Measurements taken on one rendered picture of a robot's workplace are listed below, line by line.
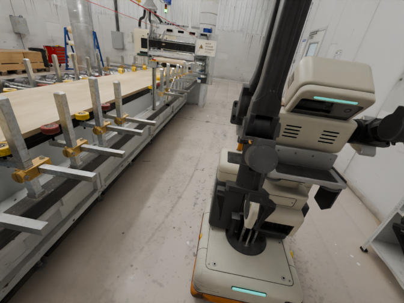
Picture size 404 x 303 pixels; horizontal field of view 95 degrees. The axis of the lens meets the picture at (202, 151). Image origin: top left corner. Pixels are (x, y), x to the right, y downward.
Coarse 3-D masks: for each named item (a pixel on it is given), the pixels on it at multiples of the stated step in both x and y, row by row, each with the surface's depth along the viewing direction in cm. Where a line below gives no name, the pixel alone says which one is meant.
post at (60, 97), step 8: (56, 96) 86; (64, 96) 88; (56, 104) 88; (64, 104) 89; (64, 112) 90; (64, 120) 91; (64, 128) 93; (72, 128) 96; (64, 136) 96; (72, 136) 97; (72, 144) 98; (72, 160) 102; (80, 160) 106
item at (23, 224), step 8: (0, 216) 60; (8, 216) 60; (16, 216) 60; (0, 224) 59; (8, 224) 58; (16, 224) 58; (24, 224) 58; (32, 224) 58; (40, 224) 59; (48, 224) 60; (32, 232) 58; (40, 232) 58
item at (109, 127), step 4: (80, 124) 125; (84, 124) 125; (88, 124) 124; (92, 124) 124; (108, 128) 124; (112, 128) 123; (116, 128) 123; (120, 128) 123; (124, 128) 124; (128, 128) 125; (120, 132) 124; (124, 132) 124; (128, 132) 123; (132, 132) 123; (136, 132) 122; (140, 132) 122
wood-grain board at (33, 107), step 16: (80, 80) 214; (112, 80) 237; (128, 80) 250; (144, 80) 265; (16, 96) 138; (32, 96) 143; (48, 96) 147; (80, 96) 158; (112, 96) 170; (16, 112) 112; (32, 112) 115; (48, 112) 118; (0, 128) 93; (32, 128) 97
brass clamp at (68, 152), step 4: (76, 140) 106; (84, 140) 107; (80, 144) 103; (64, 148) 98; (68, 148) 97; (72, 148) 98; (76, 148) 100; (80, 148) 103; (64, 152) 97; (68, 152) 97; (72, 152) 98; (76, 152) 101; (80, 152) 104; (68, 156) 98
